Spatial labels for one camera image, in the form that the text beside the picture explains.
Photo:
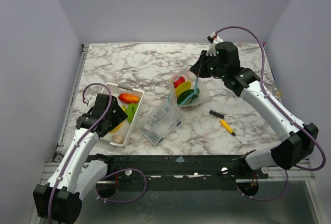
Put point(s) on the clear plastic screw box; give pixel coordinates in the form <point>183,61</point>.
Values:
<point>159,122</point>

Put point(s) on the green leafy vegetable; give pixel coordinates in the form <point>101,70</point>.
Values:
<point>188,97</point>

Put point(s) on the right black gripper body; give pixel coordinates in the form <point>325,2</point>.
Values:
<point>197,67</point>

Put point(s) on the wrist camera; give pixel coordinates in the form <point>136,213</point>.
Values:
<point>90,102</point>
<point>213,39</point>

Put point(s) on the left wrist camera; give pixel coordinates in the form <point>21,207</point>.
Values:
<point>90,102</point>

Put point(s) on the green kiwi slice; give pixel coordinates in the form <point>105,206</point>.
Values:
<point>130,111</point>

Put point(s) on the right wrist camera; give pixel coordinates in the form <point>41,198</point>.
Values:
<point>213,39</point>

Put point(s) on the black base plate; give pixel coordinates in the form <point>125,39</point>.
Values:
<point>177,173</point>

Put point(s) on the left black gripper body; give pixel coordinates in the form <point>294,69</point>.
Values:
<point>115,117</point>

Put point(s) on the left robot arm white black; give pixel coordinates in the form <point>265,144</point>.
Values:
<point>60,198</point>

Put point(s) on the red strawberry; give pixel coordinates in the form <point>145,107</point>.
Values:
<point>178,81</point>

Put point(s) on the clear zip top bag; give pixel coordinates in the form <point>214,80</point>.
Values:
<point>196,83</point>

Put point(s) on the orange red mango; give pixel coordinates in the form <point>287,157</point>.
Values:
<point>128,98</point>

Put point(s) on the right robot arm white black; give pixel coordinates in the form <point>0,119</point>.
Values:
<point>296,137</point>

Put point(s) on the yellow banana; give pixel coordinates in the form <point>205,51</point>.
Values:
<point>123,107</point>

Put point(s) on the white perforated plastic basket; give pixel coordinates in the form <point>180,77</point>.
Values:
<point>126,128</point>

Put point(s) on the yellow handled screwdriver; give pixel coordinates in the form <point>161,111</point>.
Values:
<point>229,129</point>

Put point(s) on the yellow star fruit slice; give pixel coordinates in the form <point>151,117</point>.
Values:
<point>182,88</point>

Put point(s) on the white garlic bulb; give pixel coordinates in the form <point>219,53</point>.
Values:
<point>119,139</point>

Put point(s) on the black bit holder strip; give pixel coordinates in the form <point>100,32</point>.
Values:
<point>216,114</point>

